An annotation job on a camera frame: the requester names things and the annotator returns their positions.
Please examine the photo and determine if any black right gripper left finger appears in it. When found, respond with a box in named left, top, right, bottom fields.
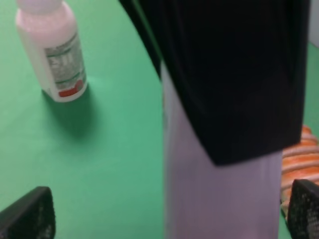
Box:
left=0, top=186, right=56, bottom=239

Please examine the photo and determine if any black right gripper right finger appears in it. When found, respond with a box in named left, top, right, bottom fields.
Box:
left=287, top=179, right=319, bottom=239

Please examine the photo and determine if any orange striped bread loaf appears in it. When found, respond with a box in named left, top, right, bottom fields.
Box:
left=280, top=125, right=319, bottom=218

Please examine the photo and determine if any white bottle with black cap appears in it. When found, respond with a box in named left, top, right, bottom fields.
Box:
left=160, top=63, right=282, bottom=239

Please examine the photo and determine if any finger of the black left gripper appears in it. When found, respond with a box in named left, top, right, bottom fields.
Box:
left=121, top=0, right=311, bottom=165

